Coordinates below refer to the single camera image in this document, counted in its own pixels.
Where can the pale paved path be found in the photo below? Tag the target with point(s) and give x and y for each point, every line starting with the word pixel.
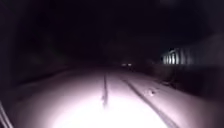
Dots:
pixel 83 100

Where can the pale slatted fence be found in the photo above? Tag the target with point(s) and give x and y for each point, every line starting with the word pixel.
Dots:
pixel 180 56

